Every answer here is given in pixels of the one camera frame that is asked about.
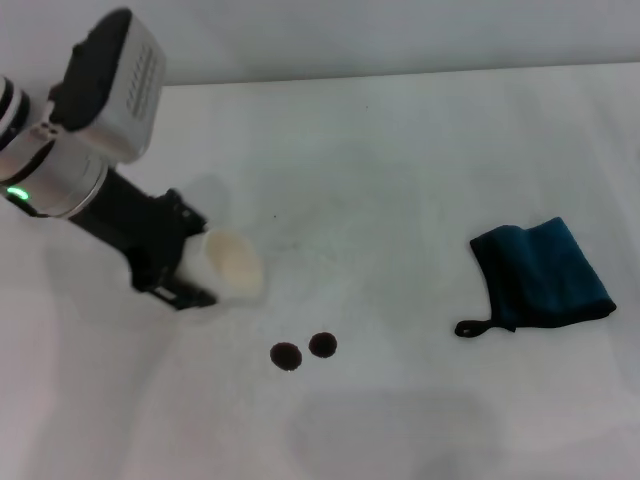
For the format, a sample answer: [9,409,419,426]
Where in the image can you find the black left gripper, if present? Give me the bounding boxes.
[68,169,219,312]

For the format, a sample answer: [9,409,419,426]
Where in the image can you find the white paper cup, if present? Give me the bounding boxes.
[180,227,266,306]

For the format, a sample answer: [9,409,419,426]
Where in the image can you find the blue rag with black trim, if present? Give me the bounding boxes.
[453,216,618,338]

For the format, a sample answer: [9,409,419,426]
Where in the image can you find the larger black water stain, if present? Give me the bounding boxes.
[269,341,304,373]

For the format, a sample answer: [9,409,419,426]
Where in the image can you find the smaller black water stain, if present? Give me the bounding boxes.
[308,331,339,359]

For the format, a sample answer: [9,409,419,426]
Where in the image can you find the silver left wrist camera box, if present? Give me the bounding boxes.
[47,6,169,166]

